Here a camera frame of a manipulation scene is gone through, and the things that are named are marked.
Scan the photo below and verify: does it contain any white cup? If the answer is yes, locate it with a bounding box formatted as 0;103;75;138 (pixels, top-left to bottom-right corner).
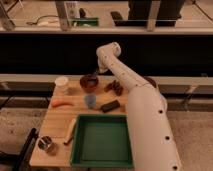
55;76;69;93

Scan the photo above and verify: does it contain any black rectangular block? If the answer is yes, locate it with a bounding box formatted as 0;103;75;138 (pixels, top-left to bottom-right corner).
101;100;120;113

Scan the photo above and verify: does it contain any brown grape bunch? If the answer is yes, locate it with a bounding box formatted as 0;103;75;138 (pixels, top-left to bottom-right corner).
104;80;123;96

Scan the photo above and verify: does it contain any green plastic tray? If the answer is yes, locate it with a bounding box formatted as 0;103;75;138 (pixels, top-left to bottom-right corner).
70;115;134;168

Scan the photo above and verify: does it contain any black chair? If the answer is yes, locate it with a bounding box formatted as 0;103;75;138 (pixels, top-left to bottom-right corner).
12;128;38;171

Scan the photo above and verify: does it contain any blue plastic cup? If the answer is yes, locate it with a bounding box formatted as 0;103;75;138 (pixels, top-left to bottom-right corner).
84;94;96;109

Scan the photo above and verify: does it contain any red bowl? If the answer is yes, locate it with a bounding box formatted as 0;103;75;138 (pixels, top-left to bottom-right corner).
80;74;99;93

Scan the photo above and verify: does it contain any wooden handled knife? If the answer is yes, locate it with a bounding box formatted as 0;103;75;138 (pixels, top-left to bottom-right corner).
63;118;77;145

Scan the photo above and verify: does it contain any orange carrot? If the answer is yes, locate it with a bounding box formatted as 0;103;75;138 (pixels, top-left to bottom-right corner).
51;101;74;108

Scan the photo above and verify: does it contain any dark red plate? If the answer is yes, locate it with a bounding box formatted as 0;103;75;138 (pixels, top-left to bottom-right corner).
143;76;157;88

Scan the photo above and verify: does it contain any dish brush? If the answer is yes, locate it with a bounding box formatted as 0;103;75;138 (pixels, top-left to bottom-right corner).
89;69;99;81

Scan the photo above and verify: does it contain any metal cup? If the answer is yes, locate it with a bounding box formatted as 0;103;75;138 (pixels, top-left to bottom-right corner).
38;136;55;154

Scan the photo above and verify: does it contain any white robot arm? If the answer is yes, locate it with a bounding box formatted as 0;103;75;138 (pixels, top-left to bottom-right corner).
96;42;181;171

